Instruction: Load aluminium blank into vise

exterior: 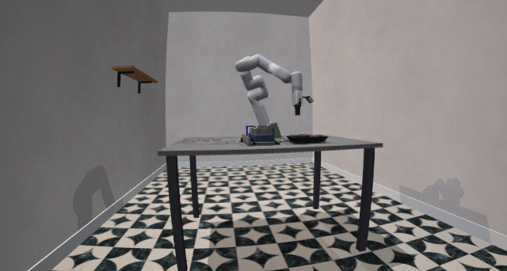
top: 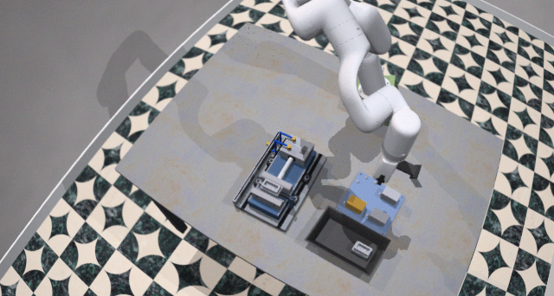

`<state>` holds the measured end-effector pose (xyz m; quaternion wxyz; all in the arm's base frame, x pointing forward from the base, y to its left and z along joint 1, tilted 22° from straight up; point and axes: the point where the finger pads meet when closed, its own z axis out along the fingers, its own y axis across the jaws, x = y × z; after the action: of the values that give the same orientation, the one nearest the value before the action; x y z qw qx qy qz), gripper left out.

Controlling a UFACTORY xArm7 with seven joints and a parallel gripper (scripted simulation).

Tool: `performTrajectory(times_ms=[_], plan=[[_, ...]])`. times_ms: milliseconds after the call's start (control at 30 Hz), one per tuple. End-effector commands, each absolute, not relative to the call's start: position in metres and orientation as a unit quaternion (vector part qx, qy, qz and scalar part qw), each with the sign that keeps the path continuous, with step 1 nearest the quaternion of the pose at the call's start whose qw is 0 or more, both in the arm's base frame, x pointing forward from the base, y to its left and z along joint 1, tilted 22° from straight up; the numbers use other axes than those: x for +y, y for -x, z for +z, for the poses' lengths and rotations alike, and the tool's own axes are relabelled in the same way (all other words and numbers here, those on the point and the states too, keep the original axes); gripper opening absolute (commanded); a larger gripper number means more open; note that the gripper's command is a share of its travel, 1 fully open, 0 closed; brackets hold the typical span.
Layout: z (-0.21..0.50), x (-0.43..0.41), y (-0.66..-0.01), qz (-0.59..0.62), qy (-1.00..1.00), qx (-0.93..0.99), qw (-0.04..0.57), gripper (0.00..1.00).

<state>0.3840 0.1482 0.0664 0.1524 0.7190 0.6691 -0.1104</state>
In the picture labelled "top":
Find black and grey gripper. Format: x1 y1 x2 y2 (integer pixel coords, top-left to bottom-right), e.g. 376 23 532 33
372 153 402 186

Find yellow rectangular block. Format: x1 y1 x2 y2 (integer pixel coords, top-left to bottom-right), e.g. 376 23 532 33
345 195 367 215

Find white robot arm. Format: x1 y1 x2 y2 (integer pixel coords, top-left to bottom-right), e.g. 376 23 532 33
281 0 427 188

